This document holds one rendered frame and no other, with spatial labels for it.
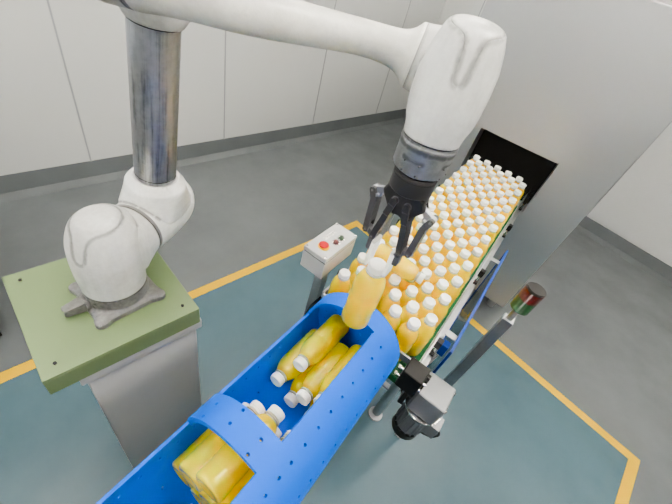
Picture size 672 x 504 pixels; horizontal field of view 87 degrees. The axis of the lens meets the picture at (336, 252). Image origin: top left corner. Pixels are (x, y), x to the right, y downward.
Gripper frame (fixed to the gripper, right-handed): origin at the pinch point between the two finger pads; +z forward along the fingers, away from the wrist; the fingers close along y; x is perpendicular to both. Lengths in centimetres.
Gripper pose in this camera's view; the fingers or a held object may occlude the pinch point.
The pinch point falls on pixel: (381, 256)
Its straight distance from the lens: 72.0
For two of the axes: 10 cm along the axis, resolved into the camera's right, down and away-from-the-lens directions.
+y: 7.8, 5.3, -3.2
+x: 5.9, -4.6, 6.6
